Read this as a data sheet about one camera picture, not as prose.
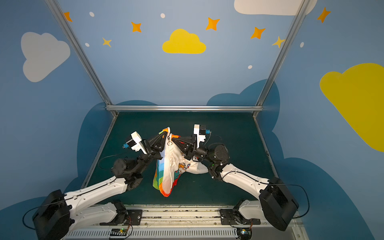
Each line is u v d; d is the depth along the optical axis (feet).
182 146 2.00
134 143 1.68
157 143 1.82
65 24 2.41
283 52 2.78
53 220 1.30
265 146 3.53
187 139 1.94
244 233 2.40
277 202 1.37
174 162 2.11
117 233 2.40
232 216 2.45
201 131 1.79
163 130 1.85
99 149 3.44
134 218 2.45
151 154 1.74
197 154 1.90
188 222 2.41
